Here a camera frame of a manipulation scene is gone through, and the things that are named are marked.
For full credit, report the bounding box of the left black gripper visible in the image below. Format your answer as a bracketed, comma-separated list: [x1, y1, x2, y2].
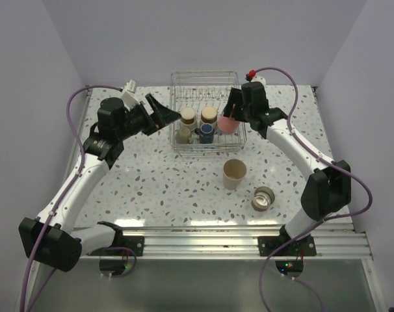
[116, 94, 181, 140]

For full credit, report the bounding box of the coral pink cup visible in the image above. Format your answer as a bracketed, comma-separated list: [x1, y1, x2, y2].
[217, 112, 240, 135]

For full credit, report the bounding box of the small olive mug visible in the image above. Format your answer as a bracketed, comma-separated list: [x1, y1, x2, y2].
[175, 127, 194, 144]

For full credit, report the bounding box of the steel cup with brown band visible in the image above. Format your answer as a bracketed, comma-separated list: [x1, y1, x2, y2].
[200, 106, 218, 128]

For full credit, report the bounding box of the black mug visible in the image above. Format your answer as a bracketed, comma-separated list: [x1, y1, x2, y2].
[194, 123, 215, 144]

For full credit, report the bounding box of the tall beige cup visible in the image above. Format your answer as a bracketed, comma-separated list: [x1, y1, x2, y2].
[223, 159, 247, 190]

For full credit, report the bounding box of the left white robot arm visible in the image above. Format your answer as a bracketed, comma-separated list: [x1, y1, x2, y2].
[18, 94, 181, 272]

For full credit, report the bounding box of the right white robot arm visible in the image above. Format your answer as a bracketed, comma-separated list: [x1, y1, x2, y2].
[223, 82, 351, 255]

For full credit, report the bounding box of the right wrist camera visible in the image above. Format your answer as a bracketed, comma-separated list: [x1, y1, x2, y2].
[245, 70, 267, 86]

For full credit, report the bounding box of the wire dish rack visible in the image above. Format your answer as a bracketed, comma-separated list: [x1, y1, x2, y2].
[169, 70, 247, 156]

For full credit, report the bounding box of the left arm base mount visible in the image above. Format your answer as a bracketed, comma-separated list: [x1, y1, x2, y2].
[90, 236, 145, 257]

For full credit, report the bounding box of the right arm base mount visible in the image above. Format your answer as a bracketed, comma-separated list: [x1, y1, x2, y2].
[257, 235, 317, 257]

